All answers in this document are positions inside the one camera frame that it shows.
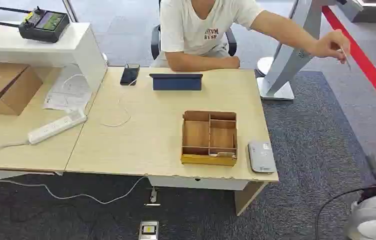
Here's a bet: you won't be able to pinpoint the person's left hand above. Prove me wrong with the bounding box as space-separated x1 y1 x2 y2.
312 29 352 64

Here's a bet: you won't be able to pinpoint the white card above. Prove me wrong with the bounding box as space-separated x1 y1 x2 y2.
339 48 353 71

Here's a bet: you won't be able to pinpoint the grey metal stand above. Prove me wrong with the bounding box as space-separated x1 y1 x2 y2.
256 0 364 101

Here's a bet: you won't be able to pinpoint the grey card reader device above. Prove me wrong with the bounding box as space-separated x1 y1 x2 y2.
247 140 278 174

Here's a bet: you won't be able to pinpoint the person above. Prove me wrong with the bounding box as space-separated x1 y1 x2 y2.
150 0 352 72

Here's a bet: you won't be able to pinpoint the wooden compartment box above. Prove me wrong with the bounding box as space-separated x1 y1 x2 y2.
180 110 239 168

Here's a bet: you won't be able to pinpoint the stack of cards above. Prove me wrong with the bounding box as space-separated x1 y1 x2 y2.
210 151 237 158

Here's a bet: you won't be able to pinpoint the blue tablet with cover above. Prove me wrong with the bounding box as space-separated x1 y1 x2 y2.
148 73 204 92

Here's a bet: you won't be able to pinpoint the black office chair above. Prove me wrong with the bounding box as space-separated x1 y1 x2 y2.
150 0 238 61

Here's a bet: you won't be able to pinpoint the black smartphone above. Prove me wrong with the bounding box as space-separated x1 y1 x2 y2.
119 63 141 87

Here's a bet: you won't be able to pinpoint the white plug adapter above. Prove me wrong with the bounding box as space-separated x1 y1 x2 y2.
144 186 162 207

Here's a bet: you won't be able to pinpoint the small floor device with display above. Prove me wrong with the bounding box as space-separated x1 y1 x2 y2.
138 220 160 240

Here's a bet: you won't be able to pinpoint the white desk shelf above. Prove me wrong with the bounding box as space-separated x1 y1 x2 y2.
0 20 109 94

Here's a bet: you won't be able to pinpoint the white printed paper sheets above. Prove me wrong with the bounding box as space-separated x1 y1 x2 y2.
42 63 93 114

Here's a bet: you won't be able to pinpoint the white power strip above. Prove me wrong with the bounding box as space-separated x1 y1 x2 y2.
27 114 88 146

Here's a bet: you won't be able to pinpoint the black remote controller with antennas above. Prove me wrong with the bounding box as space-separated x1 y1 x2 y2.
0 5 71 44

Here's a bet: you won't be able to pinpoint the brown cardboard box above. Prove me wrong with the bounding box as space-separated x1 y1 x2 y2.
0 61 44 116

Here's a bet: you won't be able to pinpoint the pale wooden side desk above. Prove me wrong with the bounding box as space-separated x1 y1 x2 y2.
0 66 106 176

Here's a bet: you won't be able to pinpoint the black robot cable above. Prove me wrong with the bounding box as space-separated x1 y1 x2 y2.
315 184 376 240

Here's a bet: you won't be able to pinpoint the thin white charging cable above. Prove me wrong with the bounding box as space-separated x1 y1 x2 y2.
100 78 139 128

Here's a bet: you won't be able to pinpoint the white power strip cable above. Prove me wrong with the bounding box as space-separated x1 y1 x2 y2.
0 140 148 205

